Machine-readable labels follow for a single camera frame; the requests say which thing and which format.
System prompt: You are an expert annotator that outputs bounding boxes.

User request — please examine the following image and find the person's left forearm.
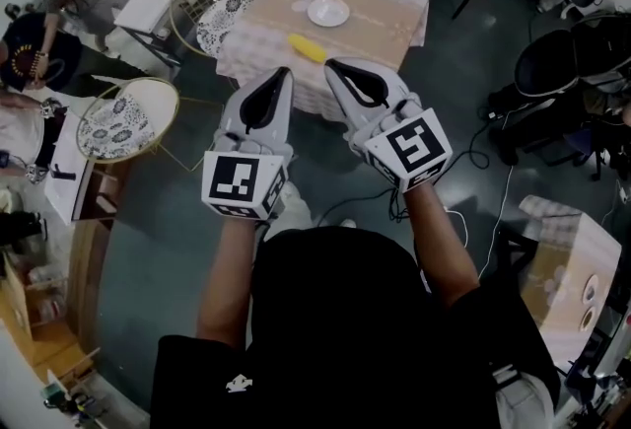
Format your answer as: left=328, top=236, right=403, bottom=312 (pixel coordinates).
left=195, top=214, right=265, bottom=350

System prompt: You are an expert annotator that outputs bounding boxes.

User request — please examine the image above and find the person's white shoe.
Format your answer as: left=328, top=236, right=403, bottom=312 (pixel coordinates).
left=273, top=179, right=316, bottom=232

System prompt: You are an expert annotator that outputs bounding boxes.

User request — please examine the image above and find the table with pink checkered cloth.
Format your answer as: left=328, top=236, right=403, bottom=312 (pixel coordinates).
left=215, top=0, right=429, bottom=122
left=517, top=193, right=623, bottom=364

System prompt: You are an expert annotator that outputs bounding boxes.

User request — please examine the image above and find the person's right forearm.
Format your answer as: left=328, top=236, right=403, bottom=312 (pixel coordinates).
left=402, top=179, right=482, bottom=311

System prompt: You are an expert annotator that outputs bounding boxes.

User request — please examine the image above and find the black office chair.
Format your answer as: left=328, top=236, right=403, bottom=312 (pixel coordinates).
left=486, top=20, right=631, bottom=181

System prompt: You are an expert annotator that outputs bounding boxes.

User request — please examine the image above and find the person's black shirt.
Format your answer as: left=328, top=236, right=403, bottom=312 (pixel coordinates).
left=149, top=226, right=562, bottom=429

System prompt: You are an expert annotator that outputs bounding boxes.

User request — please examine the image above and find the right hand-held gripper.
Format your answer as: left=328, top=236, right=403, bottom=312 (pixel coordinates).
left=323, top=57, right=454, bottom=194

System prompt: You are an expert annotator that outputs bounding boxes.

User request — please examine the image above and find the black cable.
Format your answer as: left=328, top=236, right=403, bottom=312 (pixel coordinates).
left=315, top=106, right=514, bottom=226

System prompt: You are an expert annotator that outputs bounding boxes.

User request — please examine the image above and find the gold-frame round floral chair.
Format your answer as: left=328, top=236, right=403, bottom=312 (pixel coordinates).
left=75, top=77, right=181, bottom=166
left=169, top=0, right=277, bottom=58

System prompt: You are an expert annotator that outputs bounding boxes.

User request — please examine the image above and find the wooden shelf unit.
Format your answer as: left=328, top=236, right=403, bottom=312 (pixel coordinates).
left=0, top=160, right=132, bottom=393

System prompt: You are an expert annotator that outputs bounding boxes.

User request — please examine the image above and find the yellow corn cob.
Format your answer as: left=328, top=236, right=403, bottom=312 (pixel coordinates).
left=287, top=34, right=327, bottom=63

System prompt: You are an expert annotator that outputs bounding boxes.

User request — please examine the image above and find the white round plate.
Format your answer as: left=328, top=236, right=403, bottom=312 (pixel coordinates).
left=307, top=0, right=351, bottom=29

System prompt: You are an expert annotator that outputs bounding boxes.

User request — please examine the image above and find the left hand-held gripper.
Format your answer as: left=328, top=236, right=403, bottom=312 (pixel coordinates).
left=200, top=66, right=296, bottom=222

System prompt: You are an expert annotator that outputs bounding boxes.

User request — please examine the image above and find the white cable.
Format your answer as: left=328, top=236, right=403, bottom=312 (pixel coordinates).
left=443, top=164, right=517, bottom=280

